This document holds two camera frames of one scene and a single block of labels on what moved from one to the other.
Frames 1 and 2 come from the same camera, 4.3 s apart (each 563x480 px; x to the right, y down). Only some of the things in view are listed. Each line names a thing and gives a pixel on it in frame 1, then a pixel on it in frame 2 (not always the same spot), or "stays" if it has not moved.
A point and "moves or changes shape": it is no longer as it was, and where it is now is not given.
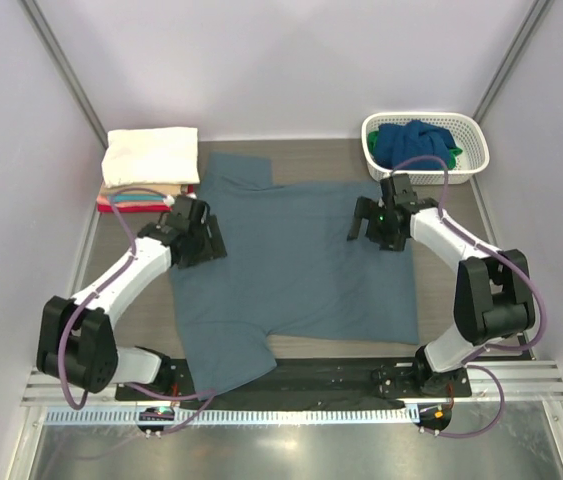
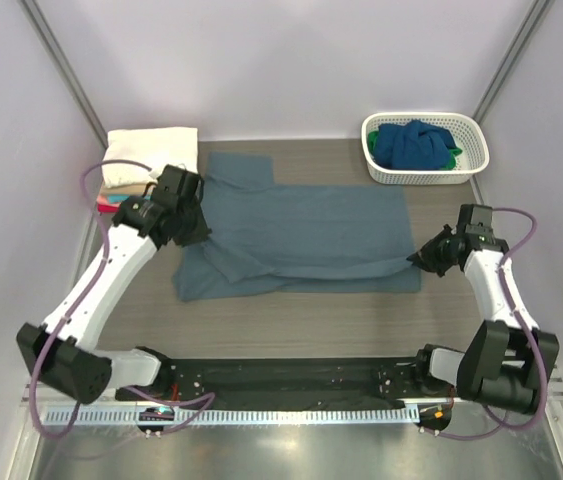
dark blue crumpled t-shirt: (397, 141) stays
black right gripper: (370, 208) → (426, 258)
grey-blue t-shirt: (289, 270) moves or changes shape
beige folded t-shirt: (170, 189) stays
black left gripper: (213, 246) → (202, 230)
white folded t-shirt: (153, 155) stays
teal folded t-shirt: (136, 197) stays
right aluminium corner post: (538, 11) stays
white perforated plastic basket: (470, 130) stays
